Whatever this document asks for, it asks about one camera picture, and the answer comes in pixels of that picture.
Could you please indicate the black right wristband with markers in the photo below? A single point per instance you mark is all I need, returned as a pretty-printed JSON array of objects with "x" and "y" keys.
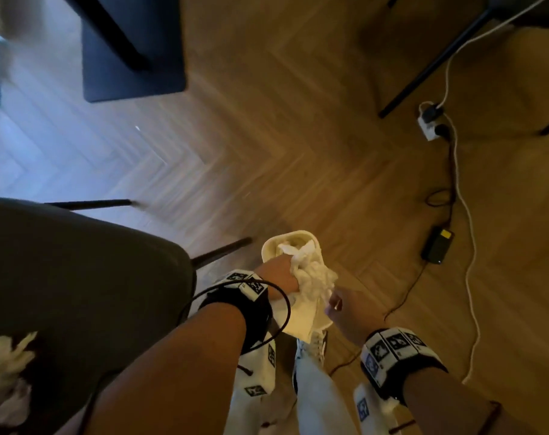
[{"x": 392, "y": 353}]

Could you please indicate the dark blue table base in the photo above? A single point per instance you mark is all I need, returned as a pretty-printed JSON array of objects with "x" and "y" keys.
[{"x": 134, "y": 63}]

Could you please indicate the beige woven chair dark seat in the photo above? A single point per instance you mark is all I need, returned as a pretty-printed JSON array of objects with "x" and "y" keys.
[{"x": 84, "y": 289}]

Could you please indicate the black adapter yellow label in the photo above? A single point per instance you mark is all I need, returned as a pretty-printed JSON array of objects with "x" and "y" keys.
[{"x": 436, "y": 246}]

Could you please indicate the white right shoe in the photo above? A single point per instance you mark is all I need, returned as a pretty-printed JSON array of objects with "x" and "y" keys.
[{"x": 313, "y": 344}]

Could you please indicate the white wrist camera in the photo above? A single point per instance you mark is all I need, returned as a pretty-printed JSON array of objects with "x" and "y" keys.
[
  {"x": 256, "y": 371},
  {"x": 367, "y": 409}
]

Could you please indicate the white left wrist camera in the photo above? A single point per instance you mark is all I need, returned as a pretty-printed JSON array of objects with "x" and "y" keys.
[{"x": 256, "y": 371}]

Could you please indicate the cream plastic waste bin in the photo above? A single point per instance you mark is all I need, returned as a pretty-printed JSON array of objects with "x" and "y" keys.
[{"x": 301, "y": 323}]

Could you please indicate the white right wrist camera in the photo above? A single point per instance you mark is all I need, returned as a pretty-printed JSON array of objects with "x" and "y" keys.
[{"x": 367, "y": 409}]

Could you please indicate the thin dark forearm band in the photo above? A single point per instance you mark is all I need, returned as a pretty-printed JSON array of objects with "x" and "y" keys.
[{"x": 491, "y": 416}]

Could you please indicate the black power plug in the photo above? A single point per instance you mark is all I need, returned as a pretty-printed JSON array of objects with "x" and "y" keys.
[{"x": 443, "y": 131}]

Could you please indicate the person's left forearm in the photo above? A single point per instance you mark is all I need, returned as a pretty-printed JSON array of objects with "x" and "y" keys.
[{"x": 179, "y": 371}]

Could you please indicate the black wristband with markers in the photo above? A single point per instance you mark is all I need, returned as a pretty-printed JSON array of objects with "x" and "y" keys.
[
  {"x": 249, "y": 308},
  {"x": 392, "y": 353}
]

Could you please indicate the black charger plug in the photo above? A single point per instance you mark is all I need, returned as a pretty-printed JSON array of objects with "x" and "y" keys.
[{"x": 432, "y": 113}]

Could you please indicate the person's right hand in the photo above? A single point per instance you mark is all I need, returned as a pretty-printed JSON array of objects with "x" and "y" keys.
[{"x": 356, "y": 314}]

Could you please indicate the black left wristband with markers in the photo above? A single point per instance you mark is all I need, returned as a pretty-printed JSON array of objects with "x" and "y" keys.
[{"x": 249, "y": 308}]

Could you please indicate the white power strip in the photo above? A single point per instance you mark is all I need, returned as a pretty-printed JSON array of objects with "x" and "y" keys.
[{"x": 427, "y": 131}]

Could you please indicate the person's right forearm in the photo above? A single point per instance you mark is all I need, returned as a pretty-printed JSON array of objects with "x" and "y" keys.
[{"x": 446, "y": 407}]

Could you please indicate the person's left hand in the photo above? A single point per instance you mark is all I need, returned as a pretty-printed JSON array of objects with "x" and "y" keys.
[{"x": 279, "y": 278}]

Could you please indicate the pile of white paper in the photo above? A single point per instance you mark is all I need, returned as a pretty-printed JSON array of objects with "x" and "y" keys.
[{"x": 5, "y": 371}]

